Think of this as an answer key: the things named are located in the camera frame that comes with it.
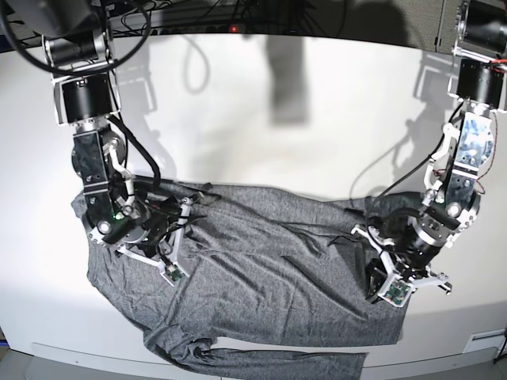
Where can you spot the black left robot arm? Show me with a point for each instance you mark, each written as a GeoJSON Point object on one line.
{"type": "Point", "coordinates": [452, 171]}

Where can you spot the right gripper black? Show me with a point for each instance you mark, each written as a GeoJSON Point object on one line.
{"type": "Point", "coordinates": [161, 221]}

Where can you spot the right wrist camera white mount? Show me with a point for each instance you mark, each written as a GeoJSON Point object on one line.
{"type": "Point", "coordinates": [175, 266]}

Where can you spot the black power strip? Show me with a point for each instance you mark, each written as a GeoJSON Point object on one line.
{"type": "Point", "coordinates": [201, 29]}

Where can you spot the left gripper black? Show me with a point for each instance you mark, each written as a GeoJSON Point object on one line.
{"type": "Point", "coordinates": [417, 243]}

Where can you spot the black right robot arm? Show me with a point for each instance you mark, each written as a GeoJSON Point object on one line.
{"type": "Point", "coordinates": [73, 42]}

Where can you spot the grey long-sleeve T-shirt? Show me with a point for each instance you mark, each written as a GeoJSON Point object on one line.
{"type": "Point", "coordinates": [277, 288]}

